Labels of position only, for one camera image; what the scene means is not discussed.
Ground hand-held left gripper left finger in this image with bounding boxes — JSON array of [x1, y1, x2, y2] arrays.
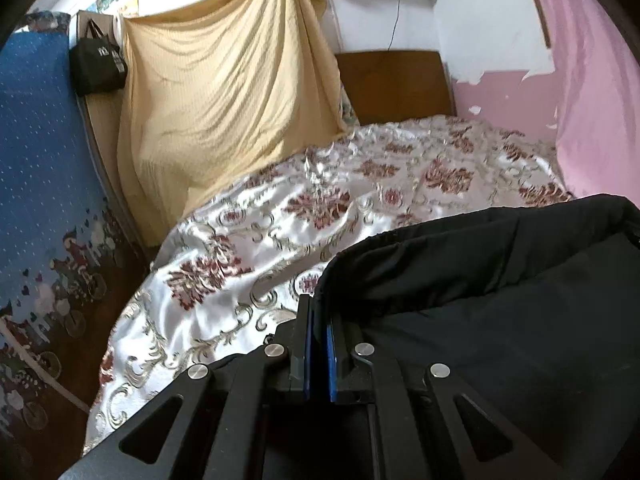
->
[[59, 295, 315, 480]]

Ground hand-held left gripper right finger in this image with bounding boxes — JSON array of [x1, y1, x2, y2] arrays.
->
[[326, 317, 576, 480]]

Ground black jacket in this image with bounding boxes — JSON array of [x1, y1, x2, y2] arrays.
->
[[210, 194, 640, 480]]

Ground floral satin bedspread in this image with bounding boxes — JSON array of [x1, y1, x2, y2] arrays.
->
[[82, 114, 576, 457]]

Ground yellow hanging cloth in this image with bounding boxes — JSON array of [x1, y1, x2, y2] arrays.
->
[[116, 0, 362, 248]]

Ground wooden headboard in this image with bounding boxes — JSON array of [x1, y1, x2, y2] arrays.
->
[[333, 50, 458, 128]]

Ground brown wooden cabinet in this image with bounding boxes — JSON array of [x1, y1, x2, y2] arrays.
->
[[75, 9, 153, 261]]

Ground blue printed wardrobe cover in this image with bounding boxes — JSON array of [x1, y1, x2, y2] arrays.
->
[[0, 10, 151, 480]]

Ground black tote bag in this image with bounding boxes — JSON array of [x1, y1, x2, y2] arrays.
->
[[69, 19, 126, 97]]

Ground pink curtain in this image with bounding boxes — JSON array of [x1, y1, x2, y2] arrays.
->
[[515, 0, 640, 207]]

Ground thin dark cable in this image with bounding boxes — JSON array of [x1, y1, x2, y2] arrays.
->
[[387, 0, 402, 52]]

